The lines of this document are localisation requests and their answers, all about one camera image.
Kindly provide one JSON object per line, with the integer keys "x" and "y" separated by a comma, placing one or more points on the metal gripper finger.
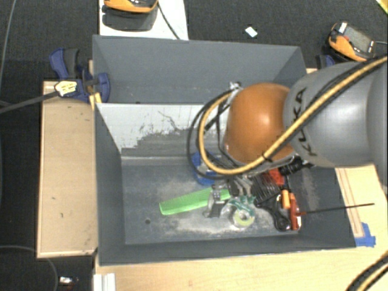
{"x": 217, "y": 209}
{"x": 217, "y": 195}

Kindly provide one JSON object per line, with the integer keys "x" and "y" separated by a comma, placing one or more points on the yellow-green tape roll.
{"x": 242, "y": 217}

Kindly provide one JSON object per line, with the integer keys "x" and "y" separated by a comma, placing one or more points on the green comb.
{"x": 185, "y": 203}

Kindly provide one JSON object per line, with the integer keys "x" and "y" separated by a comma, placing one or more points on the blue round object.
{"x": 197, "y": 165}

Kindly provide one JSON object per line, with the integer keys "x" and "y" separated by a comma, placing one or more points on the black hairbrush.
{"x": 272, "y": 199}

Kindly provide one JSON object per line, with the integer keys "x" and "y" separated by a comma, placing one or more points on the red plastic object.
{"x": 275, "y": 177}

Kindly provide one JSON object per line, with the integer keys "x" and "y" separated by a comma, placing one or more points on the red and orange tool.
{"x": 293, "y": 212}

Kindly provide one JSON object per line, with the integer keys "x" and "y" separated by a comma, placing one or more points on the thin black rod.
{"x": 339, "y": 208}

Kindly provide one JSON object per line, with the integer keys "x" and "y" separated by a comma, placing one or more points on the grey metal bin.
{"x": 169, "y": 71}

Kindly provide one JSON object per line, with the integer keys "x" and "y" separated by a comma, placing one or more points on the pale wood board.
{"x": 68, "y": 177}

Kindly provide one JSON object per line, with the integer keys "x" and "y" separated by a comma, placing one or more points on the black cylinder on white bracket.
{"x": 290, "y": 166}

